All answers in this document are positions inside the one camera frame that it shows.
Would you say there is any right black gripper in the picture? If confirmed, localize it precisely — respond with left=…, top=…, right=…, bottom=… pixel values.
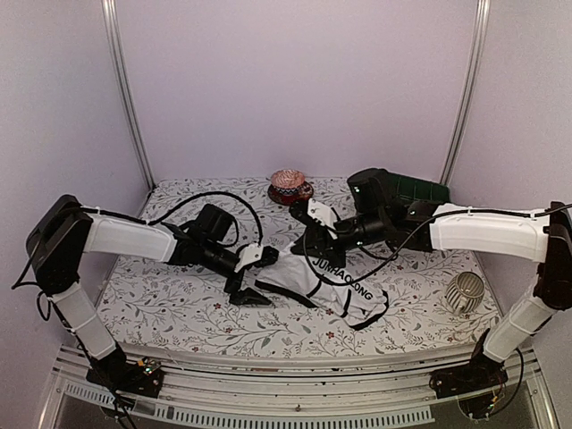
left=291, top=210, right=388, bottom=268

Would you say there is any white black-trimmed underwear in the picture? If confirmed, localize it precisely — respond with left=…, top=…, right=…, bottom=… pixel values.
left=255, top=246, right=390, bottom=331

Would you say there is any green divided organizer tray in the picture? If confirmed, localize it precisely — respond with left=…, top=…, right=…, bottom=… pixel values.
left=389, top=172, right=450, bottom=204

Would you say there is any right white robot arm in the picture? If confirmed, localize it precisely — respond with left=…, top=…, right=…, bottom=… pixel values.
left=290, top=168, right=571, bottom=390

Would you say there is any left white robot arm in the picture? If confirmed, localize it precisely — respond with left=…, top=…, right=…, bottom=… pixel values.
left=26, top=195, right=279, bottom=388

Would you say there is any dark red saucer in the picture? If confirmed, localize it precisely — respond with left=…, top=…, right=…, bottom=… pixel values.
left=267, top=181, right=314, bottom=206

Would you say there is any red patterned bowl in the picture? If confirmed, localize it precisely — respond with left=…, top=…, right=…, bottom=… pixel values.
left=271, top=169, right=306, bottom=195

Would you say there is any floral tablecloth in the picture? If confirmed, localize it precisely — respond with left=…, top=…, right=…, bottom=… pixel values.
left=84, top=176, right=511, bottom=359

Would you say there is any striped glass mug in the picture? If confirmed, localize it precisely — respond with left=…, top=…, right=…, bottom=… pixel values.
left=445, top=272, right=484, bottom=315

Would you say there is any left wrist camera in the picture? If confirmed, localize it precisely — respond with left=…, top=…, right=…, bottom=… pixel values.
left=234, top=243, right=264, bottom=273

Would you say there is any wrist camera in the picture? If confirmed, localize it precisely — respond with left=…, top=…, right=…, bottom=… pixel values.
left=289, top=198, right=337, bottom=231
left=234, top=243, right=264, bottom=273

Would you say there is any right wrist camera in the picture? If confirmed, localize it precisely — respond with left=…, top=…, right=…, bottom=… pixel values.
left=289, top=198, right=337, bottom=231

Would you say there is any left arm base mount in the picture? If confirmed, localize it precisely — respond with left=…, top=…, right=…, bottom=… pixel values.
left=86, top=349, right=164, bottom=399

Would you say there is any front aluminium rail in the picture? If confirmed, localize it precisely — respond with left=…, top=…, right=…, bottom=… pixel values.
left=38, top=342, right=559, bottom=429

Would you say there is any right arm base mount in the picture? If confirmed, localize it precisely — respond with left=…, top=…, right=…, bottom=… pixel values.
left=429, top=335, right=509, bottom=399

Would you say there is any right aluminium frame post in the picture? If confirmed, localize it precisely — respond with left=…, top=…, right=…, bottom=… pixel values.
left=440, top=0, right=491, bottom=186

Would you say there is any aluminium frame post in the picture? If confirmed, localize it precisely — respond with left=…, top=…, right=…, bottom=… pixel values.
left=101, top=0, right=156, bottom=191
left=440, top=0, right=491, bottom=186

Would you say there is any left aluminium frame post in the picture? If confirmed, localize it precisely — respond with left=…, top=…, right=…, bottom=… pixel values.
left=101, top=0, right=156, bottom=191

